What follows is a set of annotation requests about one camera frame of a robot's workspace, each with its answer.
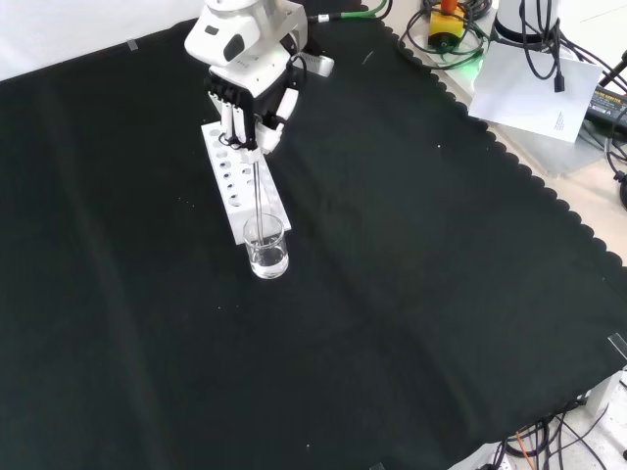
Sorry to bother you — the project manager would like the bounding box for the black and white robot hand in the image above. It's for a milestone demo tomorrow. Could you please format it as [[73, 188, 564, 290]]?
[[203, 47, 302, 165]]

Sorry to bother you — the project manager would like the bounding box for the clear glass rod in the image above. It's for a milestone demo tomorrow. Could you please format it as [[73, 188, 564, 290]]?
[[252, 159, 270, 249]]

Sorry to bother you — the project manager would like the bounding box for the white test tube rack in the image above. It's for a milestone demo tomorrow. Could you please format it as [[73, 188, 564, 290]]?
[[200, 121, 294, 247]]

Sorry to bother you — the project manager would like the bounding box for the clear glass beaker with water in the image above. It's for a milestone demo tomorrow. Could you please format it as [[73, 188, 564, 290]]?
[[242, 213, 291, 281]]

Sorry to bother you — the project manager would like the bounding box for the yellow stop button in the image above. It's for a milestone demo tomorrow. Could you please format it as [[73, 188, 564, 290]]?
[[427, 0, 466, 49]]

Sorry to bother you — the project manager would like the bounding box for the black bench cloth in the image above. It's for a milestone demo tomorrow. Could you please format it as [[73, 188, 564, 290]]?
[[0, 9, 627, 470]]

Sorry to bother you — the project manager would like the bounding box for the white paper sheet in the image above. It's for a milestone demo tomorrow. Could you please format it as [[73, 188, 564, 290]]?
[[466, 42, 605, 145]]

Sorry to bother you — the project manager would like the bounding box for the black power adapter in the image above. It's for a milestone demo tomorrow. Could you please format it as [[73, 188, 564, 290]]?
[[583, 83, 627, 137]]

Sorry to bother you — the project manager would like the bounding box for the white box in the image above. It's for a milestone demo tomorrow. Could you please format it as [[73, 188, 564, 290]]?
[[584, 370, 627, 418]]

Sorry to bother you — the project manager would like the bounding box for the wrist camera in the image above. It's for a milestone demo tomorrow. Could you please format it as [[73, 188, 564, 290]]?
[[297, 50, 336, 78]]

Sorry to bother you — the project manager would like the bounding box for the green cable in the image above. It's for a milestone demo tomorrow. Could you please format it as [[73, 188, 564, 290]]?
[[313, 0, 394, 24]]

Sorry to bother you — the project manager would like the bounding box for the black cable loop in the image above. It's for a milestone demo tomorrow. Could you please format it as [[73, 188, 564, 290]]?
[[397, 0, 492, 68]]

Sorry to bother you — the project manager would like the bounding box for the black hanging cable with plug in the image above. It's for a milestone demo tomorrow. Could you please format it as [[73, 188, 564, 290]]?
[[517, 0, 570, 95]]

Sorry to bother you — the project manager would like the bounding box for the orange cable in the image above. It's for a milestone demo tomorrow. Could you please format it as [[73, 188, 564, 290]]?
[[512, 429, 543, 460]]

